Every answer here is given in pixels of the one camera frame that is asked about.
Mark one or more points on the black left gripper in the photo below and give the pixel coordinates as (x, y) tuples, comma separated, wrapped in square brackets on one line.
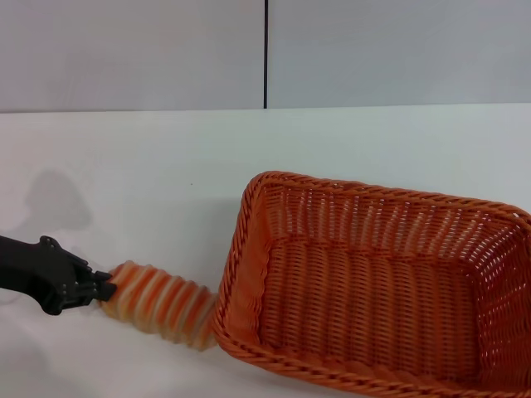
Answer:
[(41, 269)]

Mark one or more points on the orange striped toy bread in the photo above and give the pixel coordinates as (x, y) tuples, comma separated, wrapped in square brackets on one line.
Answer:
[(162, 300)]

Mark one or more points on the orange woven plastic basket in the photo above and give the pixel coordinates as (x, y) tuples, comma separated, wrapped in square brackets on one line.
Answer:
[(365, 302)]

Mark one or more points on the black vertical wall strip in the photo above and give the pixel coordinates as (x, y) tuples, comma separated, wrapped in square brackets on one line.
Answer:
[(266, 49)]

